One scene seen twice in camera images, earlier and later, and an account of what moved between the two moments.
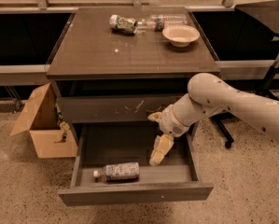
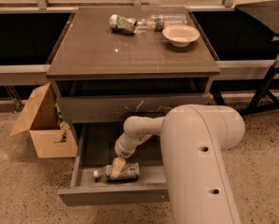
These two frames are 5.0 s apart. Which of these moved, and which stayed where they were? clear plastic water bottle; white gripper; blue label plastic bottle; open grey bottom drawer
Moved: white gripper
Stayed: open grey bottom drawer; blue label plastic bottle; clear plastic water bottle
